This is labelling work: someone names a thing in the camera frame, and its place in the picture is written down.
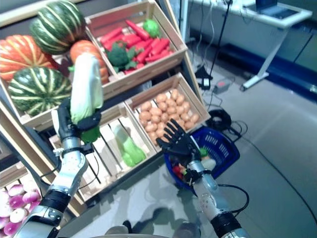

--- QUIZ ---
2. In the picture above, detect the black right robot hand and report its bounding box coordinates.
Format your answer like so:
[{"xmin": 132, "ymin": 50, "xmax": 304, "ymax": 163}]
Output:
[{"xmin": 156, "ymin": 119, "xmax": 202, "ymax": 165}]

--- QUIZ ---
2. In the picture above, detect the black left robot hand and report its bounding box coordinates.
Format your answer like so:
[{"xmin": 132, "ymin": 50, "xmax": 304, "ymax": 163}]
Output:
[{"xmin": 57, "ymin": 98, "xmax": 102, "ymax": 144}]

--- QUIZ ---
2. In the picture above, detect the green napa cabbage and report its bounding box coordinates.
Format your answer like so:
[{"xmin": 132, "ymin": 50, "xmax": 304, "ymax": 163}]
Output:
[
  {"xmin": 200, "ymin": 158, "xmax": 216, "ymax": 172},
  {"xmin": 114, "ymin": 123, "xmax": 147, "ymax": 167},
  {"xmin": 68, "ymin": 52, "xmax": 104, "ymax": 144}
]

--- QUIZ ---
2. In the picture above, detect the blue plastic shopping basket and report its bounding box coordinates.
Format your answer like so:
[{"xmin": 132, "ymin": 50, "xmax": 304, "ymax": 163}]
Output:
[{"xmin": 163, "ymin": 126, "xmax": 240, "ymax": 190}]

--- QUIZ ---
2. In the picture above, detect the wooden pumpkin crate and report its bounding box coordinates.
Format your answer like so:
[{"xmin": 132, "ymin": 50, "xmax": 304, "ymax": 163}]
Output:
[{"xmin": 0, "ymin": 27, "xmax": 111, "ymax": 131}]

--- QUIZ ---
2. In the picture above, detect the wooden cabbage crate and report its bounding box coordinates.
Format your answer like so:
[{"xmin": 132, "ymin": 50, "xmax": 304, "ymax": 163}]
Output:
[{"xmin": 49, "ymin": 101, "xmax": 159, "ymax": 210}]

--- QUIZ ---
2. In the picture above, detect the wooden potato crate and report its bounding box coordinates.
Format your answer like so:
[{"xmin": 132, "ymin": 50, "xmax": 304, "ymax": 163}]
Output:
[{"xmin": 124, "ymin": 72, "xmax": 211, "ymax": 153}]

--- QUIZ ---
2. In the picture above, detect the green striped pumpkin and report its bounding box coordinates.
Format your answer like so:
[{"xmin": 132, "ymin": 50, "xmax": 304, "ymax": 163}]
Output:
[
  {"xmin": 29, "ymin": 0, "xmax": 87, "ymax": 56},
  {"xmin": 7, "ymin": 66, "xmax": 73, "ymax": 117}
]

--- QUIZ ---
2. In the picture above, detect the wooden turnip crate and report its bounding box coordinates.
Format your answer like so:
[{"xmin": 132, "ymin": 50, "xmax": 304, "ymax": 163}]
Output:
[{"xmin": 0, "ymin": 161, "xmax": 43, "ymax": 238}]

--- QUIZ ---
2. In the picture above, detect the grey power adapter red button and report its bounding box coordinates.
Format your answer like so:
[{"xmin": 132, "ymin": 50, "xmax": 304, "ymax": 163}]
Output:
[{"xmin": 212, "ymin": 78, "xmax": 232, "ymax": 94}]

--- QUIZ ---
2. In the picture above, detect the purple white turnip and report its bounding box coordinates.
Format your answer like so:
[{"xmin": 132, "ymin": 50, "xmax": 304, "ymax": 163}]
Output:
[
  {"xmin": 8, "ymin": 195, "xmax": 27, "ymax": 209},
  {"xmin": 0, "ymin": 190, "xmax": 10, "ymax": 208},
  {"xmin": 7, "ymin": 183, "xmax": 25, "ymax": 197},
  {"xmin": 2, "ymin": 222, "xmax": 22, "ymax": 236},
  {"xmin": 9, "ymin": 208, "xmax": 28, "ymax": 223},
  {"xmin": 22, "ymin": 190, "xmax": 42, "ymax": 203}
]

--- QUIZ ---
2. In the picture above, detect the wooden carrot crate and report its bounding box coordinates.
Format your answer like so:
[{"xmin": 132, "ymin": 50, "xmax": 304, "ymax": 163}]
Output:
[{"xmin": 85, "ymin": 0, "xmax": 188, "ymax": 94}]

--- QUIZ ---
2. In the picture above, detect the small orange pumpkin green stem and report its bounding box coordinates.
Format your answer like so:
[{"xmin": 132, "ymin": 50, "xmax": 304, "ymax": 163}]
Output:
[{"xmin": 69, "ymin": 39, "xmax": 109, "ymax": 85}]

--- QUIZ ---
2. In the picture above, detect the large orange pumpkin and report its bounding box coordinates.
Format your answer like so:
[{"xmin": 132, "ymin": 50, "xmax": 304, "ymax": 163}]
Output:
[{"xmin": 0, "ymin": 34, "xmax": 54, "ymax": 82}]

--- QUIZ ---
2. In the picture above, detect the red carrot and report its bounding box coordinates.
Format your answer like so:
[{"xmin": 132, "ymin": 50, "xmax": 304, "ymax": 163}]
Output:
[
  {"xmin": 145, "ymin": 51, "xmax": 174, "ymax": 62},
  {"xmin": 99, "ymin": 26, "xmax": 123, "ymax": 44},
  {"xmin": 151, "ymin": 38, "xmax": 170, "ymax": 56},
  {"xmin": 121, "ymin": 33, "xmax": 143, "ymax": 48},
  {"xmin": 136, "ymin": 46, "xmax": 156, "ymax": 64},
  {"xmin": 123, "ymin": 63, "xmax": 146, "ymax": 75},
  {"xmin": 103, "ymin": 37, "xmax": 124, "ymax": 52},
  {"xmin": 125, "ymin": 19, "xmax": 151, "ymax": 40}
]

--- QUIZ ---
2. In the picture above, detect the dark green broccoli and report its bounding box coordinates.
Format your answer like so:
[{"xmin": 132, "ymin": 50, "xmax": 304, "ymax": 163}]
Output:
[{"xmin": 105, "ymin": 41, "xmax": 144, "ymax": 72}]

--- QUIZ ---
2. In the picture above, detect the silver left robot leg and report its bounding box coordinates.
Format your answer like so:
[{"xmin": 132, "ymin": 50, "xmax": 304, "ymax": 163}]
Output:
[{"xmin": 106, "ymin": 220, "xmax": 133, "ymax": 238}]

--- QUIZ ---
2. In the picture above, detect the black tripod pole stand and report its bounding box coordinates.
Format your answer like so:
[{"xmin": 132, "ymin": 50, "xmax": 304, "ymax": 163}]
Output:
[{"xmin": 194, "ymin": 0, "xmax": 233, "ymax": 81}]

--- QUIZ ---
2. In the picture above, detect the grey laptop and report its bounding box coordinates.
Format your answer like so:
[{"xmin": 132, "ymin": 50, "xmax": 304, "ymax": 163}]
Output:
[{"xmin": 244, "ymin": 0, "xmax": 298, "ymax": 19}]

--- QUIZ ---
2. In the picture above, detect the white desk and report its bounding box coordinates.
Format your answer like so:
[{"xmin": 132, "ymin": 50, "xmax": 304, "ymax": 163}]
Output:
[{"xmin": 188, "ymin": 0, "xmax": 313, "ymax": 91}]

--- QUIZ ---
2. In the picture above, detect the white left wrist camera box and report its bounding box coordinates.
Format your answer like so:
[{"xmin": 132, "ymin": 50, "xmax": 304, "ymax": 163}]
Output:
[{"xmin": 51, "ymin": 109, "xmax": 61, "ymax": 138}]

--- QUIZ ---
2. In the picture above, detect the black cable coil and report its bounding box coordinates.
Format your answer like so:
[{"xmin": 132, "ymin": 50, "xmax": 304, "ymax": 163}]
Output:
[{"xmin": 205, "ymin": 109, "xmax": 232, "ymax": 131}]

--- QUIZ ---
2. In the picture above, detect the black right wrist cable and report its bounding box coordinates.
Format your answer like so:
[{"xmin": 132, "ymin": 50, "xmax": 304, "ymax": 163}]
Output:
[{"xmin": 215, "ymin": 183, "xmax": 250, "ymax": 217}]

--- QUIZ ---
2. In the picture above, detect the wooden display stand dark frame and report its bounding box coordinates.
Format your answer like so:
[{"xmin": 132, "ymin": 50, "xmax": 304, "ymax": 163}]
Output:
[{"xmin": 0, "ymin": 0, "xmax": 211, "ymax": 216}]

